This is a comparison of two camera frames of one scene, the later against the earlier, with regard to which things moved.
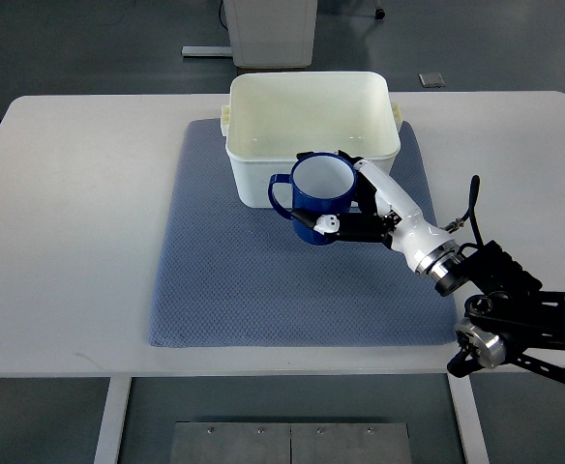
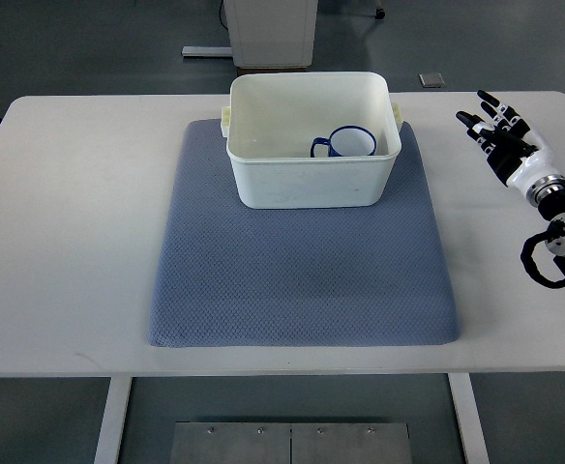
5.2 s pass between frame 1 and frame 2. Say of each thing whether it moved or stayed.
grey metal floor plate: stayed
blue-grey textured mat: stayed
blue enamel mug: moved
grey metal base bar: stayed
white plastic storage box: stayed
